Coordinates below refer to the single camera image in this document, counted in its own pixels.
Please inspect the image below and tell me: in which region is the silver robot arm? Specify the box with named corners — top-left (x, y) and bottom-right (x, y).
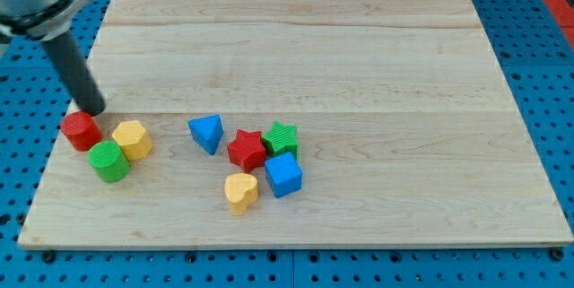
top-left (1, 0), bottom-right (106, 116)

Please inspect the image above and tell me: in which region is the yellow hexagon block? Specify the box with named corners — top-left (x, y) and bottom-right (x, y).
top-left (112, 120), bottom-right (153, 161)

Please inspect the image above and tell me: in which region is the blue triangle block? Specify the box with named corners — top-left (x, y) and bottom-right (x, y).
top-left (187, 115), bottom-right (223, 155)

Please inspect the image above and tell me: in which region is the red star block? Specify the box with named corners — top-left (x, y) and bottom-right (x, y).
top-left (227, 129), bottom-right (266, 173)

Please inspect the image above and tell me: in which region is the red cylinder block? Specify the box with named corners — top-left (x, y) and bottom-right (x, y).
top-left (60, 111), bottom-right (102, 152)

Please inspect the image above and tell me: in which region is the green star block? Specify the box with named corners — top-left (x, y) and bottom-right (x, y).
top-left (262, 121), bottom-right (299, 159)

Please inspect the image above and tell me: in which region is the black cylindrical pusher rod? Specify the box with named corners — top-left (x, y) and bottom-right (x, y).
top-left (40, 31), bottom-right (106, 117)

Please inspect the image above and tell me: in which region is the wooden board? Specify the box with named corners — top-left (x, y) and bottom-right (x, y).
top-left (18, 0), bottom-right (573, 250)

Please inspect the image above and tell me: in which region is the yellow heart block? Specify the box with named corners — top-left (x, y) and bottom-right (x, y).
top-left (224, 173), bottom-right (259, 216)

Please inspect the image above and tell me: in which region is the green cylinder block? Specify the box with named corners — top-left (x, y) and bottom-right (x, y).
top-left (87, 141), bottom-right (130, 183)

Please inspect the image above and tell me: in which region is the blue cube block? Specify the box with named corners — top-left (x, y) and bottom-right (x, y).
top-left (265, 153), bottom-right (303, 198)

